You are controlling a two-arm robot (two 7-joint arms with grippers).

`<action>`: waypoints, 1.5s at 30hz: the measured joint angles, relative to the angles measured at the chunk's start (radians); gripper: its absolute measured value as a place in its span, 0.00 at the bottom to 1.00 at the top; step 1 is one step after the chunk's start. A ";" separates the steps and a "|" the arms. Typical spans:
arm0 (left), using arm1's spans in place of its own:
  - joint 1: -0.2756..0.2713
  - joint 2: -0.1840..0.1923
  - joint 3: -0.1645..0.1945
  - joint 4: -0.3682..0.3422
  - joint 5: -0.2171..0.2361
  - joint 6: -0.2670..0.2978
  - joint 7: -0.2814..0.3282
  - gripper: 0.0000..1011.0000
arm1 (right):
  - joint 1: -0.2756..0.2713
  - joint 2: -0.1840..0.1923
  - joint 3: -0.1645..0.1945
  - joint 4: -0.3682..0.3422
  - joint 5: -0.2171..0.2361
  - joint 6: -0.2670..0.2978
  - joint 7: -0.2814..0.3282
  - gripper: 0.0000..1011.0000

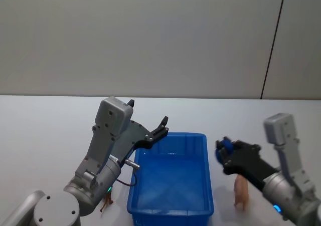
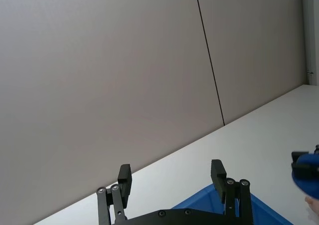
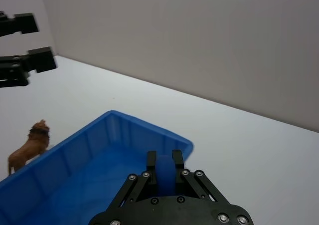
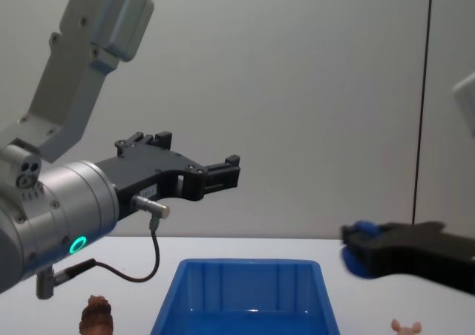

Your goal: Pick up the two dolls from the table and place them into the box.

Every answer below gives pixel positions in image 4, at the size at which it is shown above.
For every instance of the blue plastic bin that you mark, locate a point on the blue plastic bin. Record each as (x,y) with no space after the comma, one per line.
(245,294)

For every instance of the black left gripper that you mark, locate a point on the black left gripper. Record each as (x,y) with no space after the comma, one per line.
(148,169)

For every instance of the brown toy figure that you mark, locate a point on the brown toy figure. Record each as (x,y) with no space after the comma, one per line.
(97,317)

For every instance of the small blue object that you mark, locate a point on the small blue object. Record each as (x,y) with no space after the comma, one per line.
(354,266)

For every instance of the pink toy figure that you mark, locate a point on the pink toy figure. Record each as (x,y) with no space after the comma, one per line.
(405,328)

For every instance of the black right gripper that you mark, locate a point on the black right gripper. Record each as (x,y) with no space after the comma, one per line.
(415,251)

